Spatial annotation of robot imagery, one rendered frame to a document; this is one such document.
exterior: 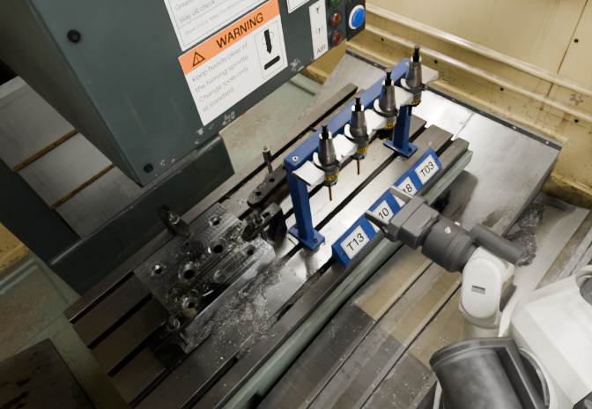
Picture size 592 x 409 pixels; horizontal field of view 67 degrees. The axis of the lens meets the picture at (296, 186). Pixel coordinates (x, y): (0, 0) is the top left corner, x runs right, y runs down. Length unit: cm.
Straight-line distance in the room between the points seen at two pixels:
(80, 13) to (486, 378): 63
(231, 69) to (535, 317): 54
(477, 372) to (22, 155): 107
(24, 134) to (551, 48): 139
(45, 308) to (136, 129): 138
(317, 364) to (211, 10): 98
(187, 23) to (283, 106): 164
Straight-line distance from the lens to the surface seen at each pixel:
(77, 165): 135
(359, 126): 106
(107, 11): 49
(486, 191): 161
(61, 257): 156
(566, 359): 71
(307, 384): 129
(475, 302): 90
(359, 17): 75
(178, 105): 57
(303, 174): 101
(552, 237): 169
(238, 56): 60
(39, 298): 191
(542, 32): 148
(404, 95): 119
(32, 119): 124
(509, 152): 165
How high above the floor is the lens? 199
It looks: 51 degrees down
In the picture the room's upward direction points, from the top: 10 degrees counter-clockwise
